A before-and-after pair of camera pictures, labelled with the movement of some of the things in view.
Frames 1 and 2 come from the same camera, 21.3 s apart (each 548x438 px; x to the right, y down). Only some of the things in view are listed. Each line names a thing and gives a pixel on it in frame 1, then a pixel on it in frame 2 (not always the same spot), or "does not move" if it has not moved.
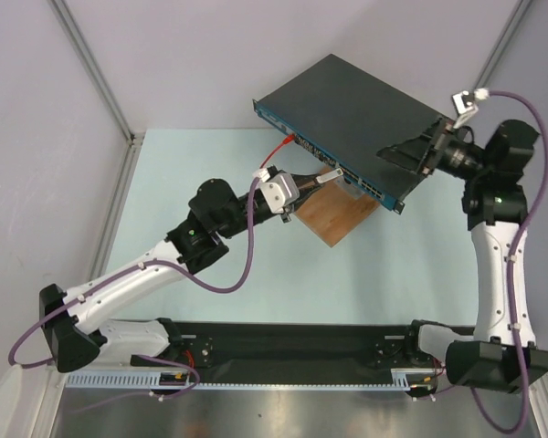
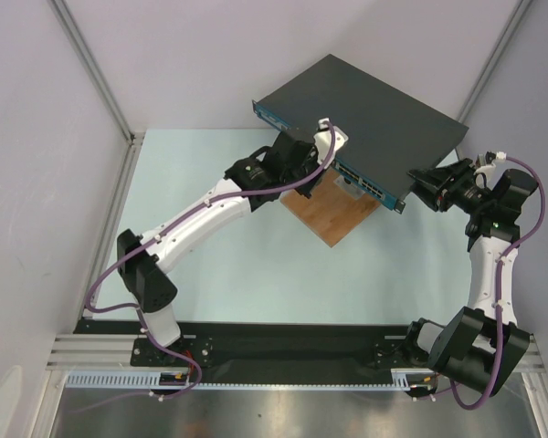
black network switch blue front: [345, 118] does not move
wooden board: [332, 213] does not move
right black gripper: [430, 149] -> [437, 188]
